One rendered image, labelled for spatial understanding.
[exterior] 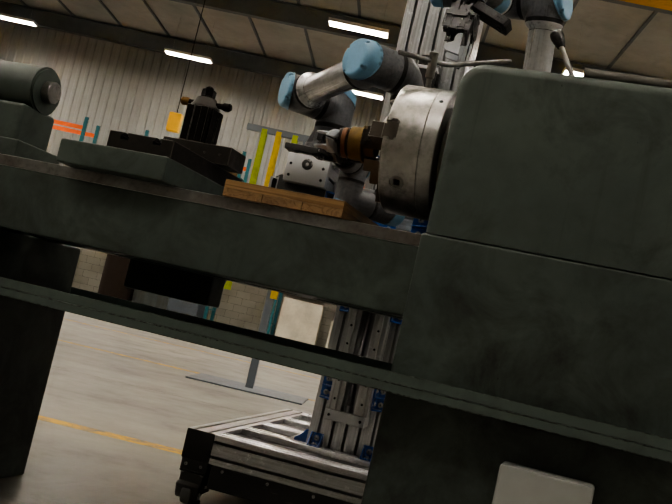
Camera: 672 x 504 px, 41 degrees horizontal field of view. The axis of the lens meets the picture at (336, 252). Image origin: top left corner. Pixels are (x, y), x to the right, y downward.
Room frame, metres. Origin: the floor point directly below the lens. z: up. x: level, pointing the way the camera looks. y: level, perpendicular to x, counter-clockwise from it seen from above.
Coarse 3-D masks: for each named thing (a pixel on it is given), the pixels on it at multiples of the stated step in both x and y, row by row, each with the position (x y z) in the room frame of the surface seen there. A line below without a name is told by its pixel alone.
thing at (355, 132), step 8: (344, 128) 2.20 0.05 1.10; (352, 128) 2.19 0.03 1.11; (360, 128) 2.19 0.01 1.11; (344, 136) 2.19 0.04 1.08; (352, 136) 2.18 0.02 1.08; (360, 136) 2.17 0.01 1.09; (344, 144) 2.19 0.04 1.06; (352, 144) 2.18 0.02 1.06; (344, 152) 2.20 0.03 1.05; (352, 152) 2.19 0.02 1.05; (360, 152) 2.17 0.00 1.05; (368, 152) 2.19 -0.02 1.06; (376, 152) 2.23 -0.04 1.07; (360, 160) 2.20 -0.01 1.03
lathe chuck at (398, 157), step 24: (408, 96) 2.06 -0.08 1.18; (432, 96) 2.05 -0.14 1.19; (408, 120) 2.02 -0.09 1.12; (384, 144) 2.03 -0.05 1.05; (408, 144) 2.02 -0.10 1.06; (384, 168) 2.05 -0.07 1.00; (408, 168) 2.03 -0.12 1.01; (384, 192) 2.09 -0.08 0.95; (408, 192) 2.06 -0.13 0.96; (408, 216) 2.17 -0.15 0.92
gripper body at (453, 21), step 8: (456, 0) 2.29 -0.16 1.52; (464, 0) 2.29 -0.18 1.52; (472, 0) 2.28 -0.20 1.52; (480, 0) 2.27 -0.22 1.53; (456, 8) 2.28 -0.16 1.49; (464, 8) 2.28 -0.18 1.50; (472, 8) 2.27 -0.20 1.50; (448, 16) 2.27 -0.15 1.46; (456, 16) 2.26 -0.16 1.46; (464, 16) 2.25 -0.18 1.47; (472, 16) 2.24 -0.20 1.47; (448, 24) 2.25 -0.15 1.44; (456, 24) 2.25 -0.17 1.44; (464, 24) 2.24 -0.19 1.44; (472, 24) 2.23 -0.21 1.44; (448, 32) 2.28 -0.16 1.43; (456, 32) 2.27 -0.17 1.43; (472, 32) 2.24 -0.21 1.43; (448, 40) 2.31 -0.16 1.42; (472, 40) 2.27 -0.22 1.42
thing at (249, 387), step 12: (288, 132) 7.12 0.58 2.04; (264, 312) 7.10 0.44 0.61; (264, 324) 7.10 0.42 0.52; (252, 360) 7.10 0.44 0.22; (252, 372) 7.10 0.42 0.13; (216, 384) 6.85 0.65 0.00; (228, 384) 6.98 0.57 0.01; (240, 384) 7.22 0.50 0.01; (252, 384) 7.10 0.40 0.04; (276, 396) 6.91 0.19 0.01; (288, 396) 7.14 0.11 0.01; (300, 396) 7.40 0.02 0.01
